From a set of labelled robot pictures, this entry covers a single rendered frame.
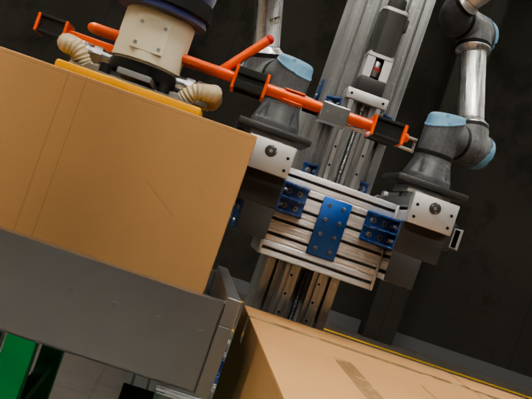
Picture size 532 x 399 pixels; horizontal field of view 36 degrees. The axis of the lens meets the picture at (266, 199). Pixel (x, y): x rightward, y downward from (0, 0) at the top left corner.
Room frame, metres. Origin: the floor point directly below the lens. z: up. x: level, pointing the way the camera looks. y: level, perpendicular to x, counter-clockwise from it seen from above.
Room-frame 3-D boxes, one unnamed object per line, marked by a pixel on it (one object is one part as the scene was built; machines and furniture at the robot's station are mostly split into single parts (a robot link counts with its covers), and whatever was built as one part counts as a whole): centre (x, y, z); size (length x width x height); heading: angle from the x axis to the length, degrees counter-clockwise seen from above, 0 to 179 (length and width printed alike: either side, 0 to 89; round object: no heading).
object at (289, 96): (2.09, 0.19, 1.08); 0.93 x 0.30 x 0.04; 93
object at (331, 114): (1.99, -0.09, 1.07); 0.07 x 0.07 x 0.04; 3
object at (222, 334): (2.01, 0.02, 0.47); 0.70 x 0.03 x 0.15; 5
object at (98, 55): (1.96, 0.38, 1.01); 0.34 x 0.25 x 0.06; 93
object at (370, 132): (1.99, -0.22, 1.08); 0.08 x 0.07 x 0.05; 93
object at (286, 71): (2.48, 0.05, 1.20); 0.13 x 0.12 x 0.14; 38
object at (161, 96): (1.87, 0.37, 0.97); 0.34 x 0.10 x 0.05; 93
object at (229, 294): (2.01, 0.02, 0.58); 0.70 x 0.03 x 0.06; 5
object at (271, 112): (2.48, 0.05, 1.09); 0.15 x 0.15 x 0.10
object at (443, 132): (2.52, -0.45, 1.20); 0.13 x 0.12 x 0.14; 125
